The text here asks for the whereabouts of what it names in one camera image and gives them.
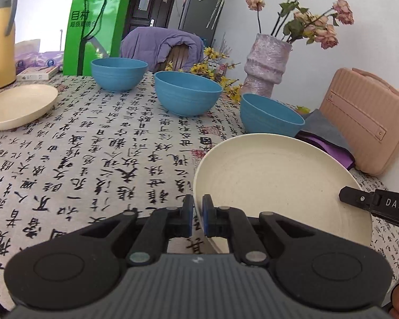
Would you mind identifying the flat white box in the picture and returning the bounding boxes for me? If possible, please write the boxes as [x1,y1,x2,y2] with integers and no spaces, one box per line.
[16,66,60,81]

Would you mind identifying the grey refrigerator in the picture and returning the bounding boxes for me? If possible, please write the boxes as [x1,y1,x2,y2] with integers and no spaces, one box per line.
[178,0,224,47]

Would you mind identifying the wooden chair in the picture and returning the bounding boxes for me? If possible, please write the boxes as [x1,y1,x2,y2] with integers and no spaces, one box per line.
[167,45,189,71]

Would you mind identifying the dark entrance door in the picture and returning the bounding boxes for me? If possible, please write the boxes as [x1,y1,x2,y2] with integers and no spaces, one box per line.
[122,0,176,38]

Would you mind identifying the grey purple cloth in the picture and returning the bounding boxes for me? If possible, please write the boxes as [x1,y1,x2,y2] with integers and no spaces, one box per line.
[296,110,355,170]

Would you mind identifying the yellow flower branch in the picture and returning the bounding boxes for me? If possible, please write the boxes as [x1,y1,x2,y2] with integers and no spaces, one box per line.
[164,47,243,104]

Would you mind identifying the purple plastic bag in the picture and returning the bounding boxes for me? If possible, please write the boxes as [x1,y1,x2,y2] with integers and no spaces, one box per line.
[15,51,64,74]

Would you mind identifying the green paper bag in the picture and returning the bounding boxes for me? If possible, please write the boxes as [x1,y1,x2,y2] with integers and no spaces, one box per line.
[63,0,130,76]

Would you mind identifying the yellow thermos jug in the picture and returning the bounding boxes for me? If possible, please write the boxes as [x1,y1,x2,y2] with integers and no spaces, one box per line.
[0,0,19,91]

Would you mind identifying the pink textured vase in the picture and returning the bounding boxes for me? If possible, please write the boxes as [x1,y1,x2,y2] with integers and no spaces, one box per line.
[241,33,292,98]

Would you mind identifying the purple jacket on chair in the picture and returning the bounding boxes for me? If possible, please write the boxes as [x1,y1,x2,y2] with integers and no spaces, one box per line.
[119,27,204,72]

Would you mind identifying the cream plate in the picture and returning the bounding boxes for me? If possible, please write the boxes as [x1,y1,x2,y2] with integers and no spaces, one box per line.
[0,84,59,131]
[193,133,373,247]

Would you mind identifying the blue bowl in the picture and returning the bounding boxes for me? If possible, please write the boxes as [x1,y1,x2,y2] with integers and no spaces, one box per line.
[240,94,306,137]
[91,58,148,93]
[154,71,223,117]

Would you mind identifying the dried pink roses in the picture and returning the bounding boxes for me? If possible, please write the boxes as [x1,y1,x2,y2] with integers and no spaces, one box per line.
[253,0,355,54]

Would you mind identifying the pink suitcase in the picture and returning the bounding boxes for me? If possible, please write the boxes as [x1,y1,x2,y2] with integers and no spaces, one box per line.
[319,68,399,177]

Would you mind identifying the calligraphy tablecloth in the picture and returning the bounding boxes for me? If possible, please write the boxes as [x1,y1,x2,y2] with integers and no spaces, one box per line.
[0,75,399,318]

